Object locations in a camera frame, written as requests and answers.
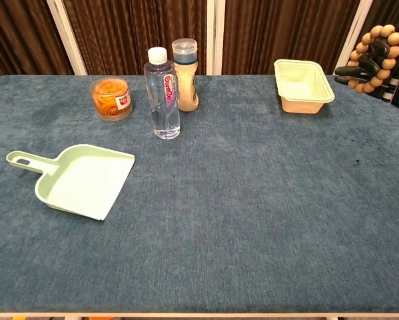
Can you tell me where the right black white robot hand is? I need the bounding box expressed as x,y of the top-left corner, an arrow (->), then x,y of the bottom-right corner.
334,39 -> 399,117

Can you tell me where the wooden bead bracelet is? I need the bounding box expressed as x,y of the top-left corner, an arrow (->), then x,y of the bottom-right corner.
347,24 -> 399,93

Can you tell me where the brown pleated curtain panel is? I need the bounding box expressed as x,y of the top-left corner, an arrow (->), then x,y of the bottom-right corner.
0,0 -> 75,85
61,0 -> 208,76
222,0 -> 360,76
344,0 -> 399,79

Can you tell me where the pale green rectangular plastic container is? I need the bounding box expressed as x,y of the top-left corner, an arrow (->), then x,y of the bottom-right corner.
273,59 -> 336,115

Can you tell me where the seasoning shaker with clear cap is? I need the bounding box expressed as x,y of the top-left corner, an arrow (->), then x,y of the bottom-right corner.
171,38 -> 200,113

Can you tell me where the clear plastic water bottle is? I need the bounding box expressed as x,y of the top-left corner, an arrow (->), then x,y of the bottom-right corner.
143,47 -> 181,140

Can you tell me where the blue table cloth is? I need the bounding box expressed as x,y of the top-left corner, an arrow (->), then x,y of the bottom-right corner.
0,74 -> 399,314

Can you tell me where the clear tub of rubber bands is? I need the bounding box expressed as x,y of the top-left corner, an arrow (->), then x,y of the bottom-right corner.
89,76 -> 134,122

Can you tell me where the pale green plastic dustpan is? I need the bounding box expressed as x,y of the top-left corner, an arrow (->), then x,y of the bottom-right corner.
5,143 -> 136,221

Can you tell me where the white screen frame post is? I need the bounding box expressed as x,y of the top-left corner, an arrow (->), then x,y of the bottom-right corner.
205,0 -> 226,76
332,0 -> 375,76
45,0 -> 88,76

